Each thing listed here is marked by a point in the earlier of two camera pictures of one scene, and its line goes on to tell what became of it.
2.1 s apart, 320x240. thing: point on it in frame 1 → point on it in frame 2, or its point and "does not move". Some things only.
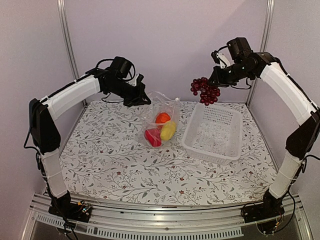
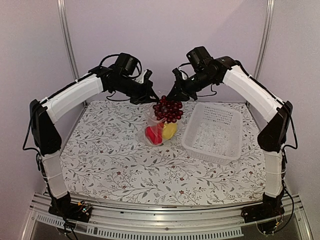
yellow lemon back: [168, 131] does not move
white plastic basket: [214, 133] does not move
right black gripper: [219, 80] → [181, 93]
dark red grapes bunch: [209, 93] → [169, 111]
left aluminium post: [66, 27] does not move
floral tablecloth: [105, 163] does not move
